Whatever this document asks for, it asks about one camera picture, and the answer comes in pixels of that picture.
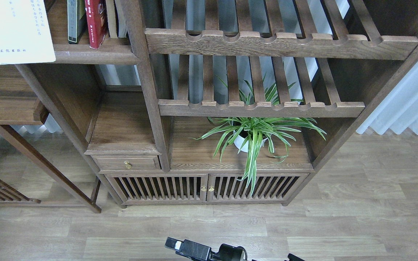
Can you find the dark wooden bookshelf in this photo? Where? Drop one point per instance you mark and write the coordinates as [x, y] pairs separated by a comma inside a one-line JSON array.
[[145, 98]]

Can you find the brass cabinet door knobs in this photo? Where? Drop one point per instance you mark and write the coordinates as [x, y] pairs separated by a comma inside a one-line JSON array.
[[205, 189]]

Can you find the white curtain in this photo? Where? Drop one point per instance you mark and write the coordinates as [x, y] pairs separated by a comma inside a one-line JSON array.
[[399, 110]]

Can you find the red book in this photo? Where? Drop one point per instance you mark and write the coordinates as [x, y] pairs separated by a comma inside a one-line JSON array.
[[96, 16]]

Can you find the upright cream books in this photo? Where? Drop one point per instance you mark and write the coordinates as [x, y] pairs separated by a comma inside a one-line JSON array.
[[116, 19]]

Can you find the white plant pot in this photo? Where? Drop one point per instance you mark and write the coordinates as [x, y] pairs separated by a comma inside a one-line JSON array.
[[249, 142]]

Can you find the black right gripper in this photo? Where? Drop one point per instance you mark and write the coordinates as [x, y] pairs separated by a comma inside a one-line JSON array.
[[199, 252]]

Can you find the white and purple book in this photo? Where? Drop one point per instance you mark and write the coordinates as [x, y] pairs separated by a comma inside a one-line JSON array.
[[24, 33]]

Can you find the green spider plant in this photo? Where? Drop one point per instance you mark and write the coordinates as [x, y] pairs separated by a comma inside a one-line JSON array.
[[281, 128]]

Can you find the brass drawer knob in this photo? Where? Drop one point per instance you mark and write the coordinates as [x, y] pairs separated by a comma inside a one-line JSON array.
[[127, 165]]

